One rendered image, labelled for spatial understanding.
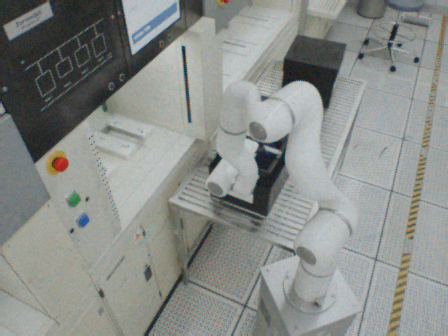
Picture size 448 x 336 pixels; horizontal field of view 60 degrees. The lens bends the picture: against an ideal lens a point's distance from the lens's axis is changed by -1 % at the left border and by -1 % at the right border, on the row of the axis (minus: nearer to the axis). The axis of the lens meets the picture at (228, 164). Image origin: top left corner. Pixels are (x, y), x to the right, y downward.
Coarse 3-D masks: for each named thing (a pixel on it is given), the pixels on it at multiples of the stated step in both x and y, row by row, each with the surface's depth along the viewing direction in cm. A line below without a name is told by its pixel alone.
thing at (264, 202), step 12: (276, 144) 170; (216, 156) 163; (276, 180) 154; (228, 192) 163; (252, 192) 156; (264, 192) 152; (276, 192) 163; (240, 204) 165; (252, 204) 161; (264, 204) 157
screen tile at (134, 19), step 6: (126, 0) 106; (132, 0) 108; (138, 0) 110; (150, 0) 116; (126, 6) 107; (144, 6) 114; (150, 6) 116; (138, 12) 112; (144, 12) 115; (150, 12) 117; (132, 18) 110; (138, 18) 113; (144, 18) 116; (132, 24) 111; (138, 24) 114
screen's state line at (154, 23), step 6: (174, 6) 128; (162, 12) 123; (168, 12) 126; (174, 12) 130; (156, 18) 121; (162, 18) 124; (150, 24) 119; (156, 24) 122; (138, 30) 115; (144, 30) 117; (150, 30) 120; (132, 36) 113; (138, 36) 116; (144, 36) 118
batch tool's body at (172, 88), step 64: (0, 0) 73; (64, 0) 87; (192, 0) 138; (0, 64) 77; (128, 64) 116; (192, 64) 152; (64, 128) 99; (192, 128) 176; (64, 192) 108; (128, 192) 157; (128, 256) 154; (128, 320) 173
